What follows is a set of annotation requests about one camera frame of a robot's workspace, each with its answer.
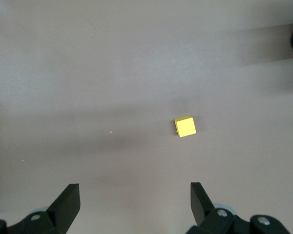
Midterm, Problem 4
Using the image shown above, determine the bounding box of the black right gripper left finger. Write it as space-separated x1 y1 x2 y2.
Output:
7 183 82 234

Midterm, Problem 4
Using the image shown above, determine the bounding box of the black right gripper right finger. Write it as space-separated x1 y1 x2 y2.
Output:
187 181 238 234

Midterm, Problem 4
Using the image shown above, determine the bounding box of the yellow cube block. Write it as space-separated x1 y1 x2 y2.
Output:
173 115 197 138

